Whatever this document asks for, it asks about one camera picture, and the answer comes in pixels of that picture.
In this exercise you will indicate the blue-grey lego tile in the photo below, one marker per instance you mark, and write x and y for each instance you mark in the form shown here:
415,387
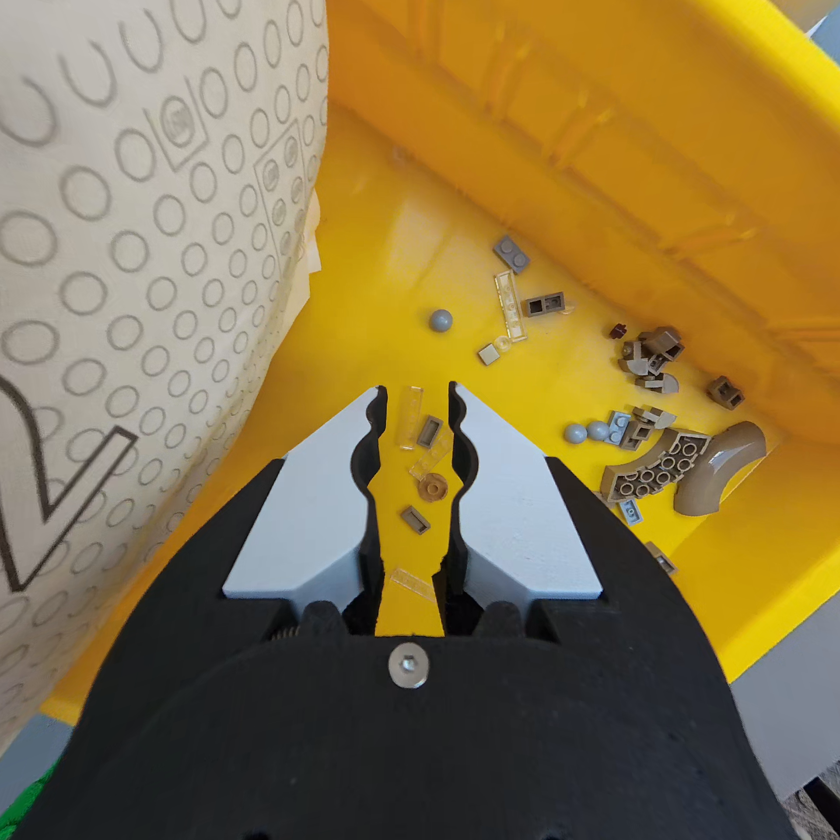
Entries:
631,510

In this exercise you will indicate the long transparent lego plate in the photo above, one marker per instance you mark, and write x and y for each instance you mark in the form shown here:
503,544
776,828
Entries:
510,306

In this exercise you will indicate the dark grey lego plate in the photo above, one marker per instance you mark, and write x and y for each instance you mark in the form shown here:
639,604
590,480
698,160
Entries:
511,253

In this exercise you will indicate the dark tan two-hole lego brick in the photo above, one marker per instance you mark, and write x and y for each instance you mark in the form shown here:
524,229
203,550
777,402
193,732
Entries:
551,304

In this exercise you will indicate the pile of dark tan pieces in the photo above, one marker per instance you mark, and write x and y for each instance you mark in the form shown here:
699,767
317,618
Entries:
656,351

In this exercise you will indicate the dark tan hollow lego brick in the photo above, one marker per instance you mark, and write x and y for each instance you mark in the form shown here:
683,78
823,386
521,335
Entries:
635,434

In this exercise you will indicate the tan round lego plate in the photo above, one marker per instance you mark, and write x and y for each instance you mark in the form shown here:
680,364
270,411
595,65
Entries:
432,487

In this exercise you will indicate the transparent round lego stud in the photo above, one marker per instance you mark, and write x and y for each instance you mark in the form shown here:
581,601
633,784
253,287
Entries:
502,343

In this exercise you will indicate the grey lego ball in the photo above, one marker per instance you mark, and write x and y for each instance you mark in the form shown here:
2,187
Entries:
575,433
598,430
440,320

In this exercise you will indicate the tan square lego tile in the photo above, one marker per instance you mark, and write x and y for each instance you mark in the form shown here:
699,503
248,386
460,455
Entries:
489,354

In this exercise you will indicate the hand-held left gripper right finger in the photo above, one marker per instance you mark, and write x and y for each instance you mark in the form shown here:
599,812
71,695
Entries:
518,518

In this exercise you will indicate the yellow plastic bin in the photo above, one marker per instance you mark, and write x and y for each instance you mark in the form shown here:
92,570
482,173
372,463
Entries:
394,262

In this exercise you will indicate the dark tan lego tile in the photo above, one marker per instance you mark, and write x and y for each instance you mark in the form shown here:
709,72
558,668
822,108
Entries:
660,558
430,431
415,520

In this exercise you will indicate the dark tan single lego brick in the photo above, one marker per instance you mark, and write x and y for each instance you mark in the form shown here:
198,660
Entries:
725,392

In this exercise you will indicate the long curved studded lego brick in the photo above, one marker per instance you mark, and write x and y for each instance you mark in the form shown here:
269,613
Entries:
656,469

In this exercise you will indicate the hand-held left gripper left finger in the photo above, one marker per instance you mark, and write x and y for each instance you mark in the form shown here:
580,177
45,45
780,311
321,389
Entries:
308,518

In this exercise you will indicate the white circle-printed paper bag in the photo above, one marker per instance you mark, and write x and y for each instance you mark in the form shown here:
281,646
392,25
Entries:
131,262

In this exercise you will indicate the light blue-grey lego plate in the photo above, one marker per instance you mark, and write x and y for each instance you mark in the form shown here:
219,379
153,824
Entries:
618,426

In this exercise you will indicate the smooth curved dark tan brick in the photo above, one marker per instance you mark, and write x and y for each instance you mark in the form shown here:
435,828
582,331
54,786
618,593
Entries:
718,469

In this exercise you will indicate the green plastic bin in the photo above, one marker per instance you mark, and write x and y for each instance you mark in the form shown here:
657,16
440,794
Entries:
19,810

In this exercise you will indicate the dark tan lego slope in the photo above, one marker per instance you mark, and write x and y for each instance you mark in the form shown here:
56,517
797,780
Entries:
658,416

